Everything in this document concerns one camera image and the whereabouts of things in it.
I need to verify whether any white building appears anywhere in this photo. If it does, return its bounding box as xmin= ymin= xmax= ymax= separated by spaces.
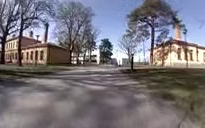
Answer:
xmin=71 ymin=49 xmax=102 ymax=65

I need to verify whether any dark evergreen tree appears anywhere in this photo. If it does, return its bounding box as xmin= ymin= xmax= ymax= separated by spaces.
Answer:
xmin=98 ymin=38 xmax=114 ymax=65

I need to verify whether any small bare tree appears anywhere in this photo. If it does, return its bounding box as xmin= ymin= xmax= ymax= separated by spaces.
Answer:
xmin=118 ymin=32 xmax=141 ymax=65

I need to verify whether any grey gravel path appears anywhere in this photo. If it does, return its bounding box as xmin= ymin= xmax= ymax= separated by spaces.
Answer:
xmin=0 ymin=64 xmax=194 ymax=128

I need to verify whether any row of bare trees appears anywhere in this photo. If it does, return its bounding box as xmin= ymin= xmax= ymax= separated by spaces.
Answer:
xmin=0 ymin=0 xmax=101 ymax=82

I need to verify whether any yellow building with dark chimney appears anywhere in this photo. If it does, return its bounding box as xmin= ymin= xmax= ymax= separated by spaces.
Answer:
xmin=0 ymin=22 xmax=72 ymax=66

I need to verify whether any tall pine tree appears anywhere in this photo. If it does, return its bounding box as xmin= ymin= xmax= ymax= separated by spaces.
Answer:
xmin=127 ymin=0 xmax=188 ymax=67

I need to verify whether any grass with tree shadows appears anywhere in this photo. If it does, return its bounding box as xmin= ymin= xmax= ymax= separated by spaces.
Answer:
xmin=0 ymin=63 xmax=76 ymax=80

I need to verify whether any yellow building with pale chimney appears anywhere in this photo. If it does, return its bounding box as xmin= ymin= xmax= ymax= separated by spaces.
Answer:
xmin=153 ymin=23 xmax=205 ymax=68

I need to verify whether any open grass lawn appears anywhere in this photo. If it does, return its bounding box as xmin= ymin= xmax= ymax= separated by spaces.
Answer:
xmin=121 ymin=67 xmax=205 ymax=128

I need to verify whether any dark lamp post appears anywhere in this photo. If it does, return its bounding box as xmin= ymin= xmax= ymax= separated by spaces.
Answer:
xmin=129 ymin=53 xmax=135 ymax=72

